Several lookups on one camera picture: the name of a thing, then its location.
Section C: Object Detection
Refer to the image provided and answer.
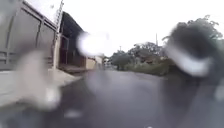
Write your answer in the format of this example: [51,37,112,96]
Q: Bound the row of trees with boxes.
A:
[109,14,224,71]

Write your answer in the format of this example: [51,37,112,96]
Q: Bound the grey asphalt road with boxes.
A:
[0,68,224,128]

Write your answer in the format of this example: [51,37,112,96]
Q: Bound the green bushes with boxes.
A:
[124,59,178,77]

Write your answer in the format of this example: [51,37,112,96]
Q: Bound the building with dark roof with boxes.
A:
[58,11,104,73]

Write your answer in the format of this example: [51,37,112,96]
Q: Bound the pole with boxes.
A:
[154,32,159,47]

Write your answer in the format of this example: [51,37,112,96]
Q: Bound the pale gate pillar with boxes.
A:
[52,33,62,70]

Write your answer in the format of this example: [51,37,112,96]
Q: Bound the pale concrete pavement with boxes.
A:
[0,68,81,108]

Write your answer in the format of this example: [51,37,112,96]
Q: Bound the grey metal gate wall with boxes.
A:
[0,0,59,71]

